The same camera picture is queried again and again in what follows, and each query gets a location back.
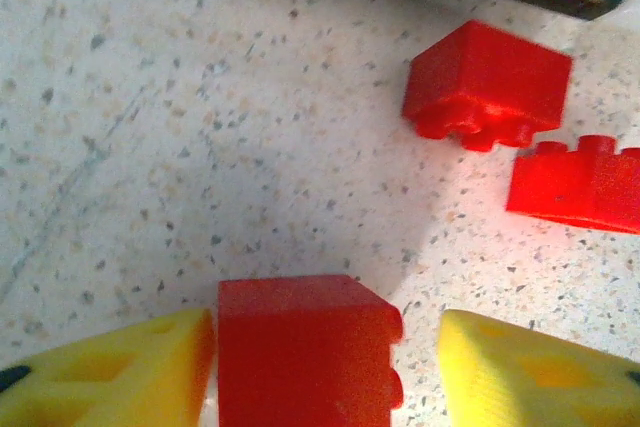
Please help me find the red lego brick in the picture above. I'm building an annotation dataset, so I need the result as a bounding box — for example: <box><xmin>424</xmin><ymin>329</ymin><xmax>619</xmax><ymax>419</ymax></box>
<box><xmin>216</xmin><ymin>273</ymin><xmax>406</xmax><ymax>427</ymax></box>
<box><xmin>401</xmin><ymin>18</ymin><xmax>574</xmax><ymax>154</ymax></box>
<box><xmin>505</xmin><ymin>133</ymin><xmax>640</xmax><ymax>236</ymax></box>

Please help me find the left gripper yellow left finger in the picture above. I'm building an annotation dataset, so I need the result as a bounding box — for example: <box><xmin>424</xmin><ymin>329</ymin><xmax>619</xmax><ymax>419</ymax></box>
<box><xmin>0</xmin><ymin>307</ymin><xmax>216</xmax><ymax>427</ymax></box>

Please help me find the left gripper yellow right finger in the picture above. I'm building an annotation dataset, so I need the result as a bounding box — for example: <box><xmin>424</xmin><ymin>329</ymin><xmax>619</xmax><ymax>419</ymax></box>
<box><xmin>436</xmin><ymin>308</ymin><xmax>640</xmax><ymax>427</ymax></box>

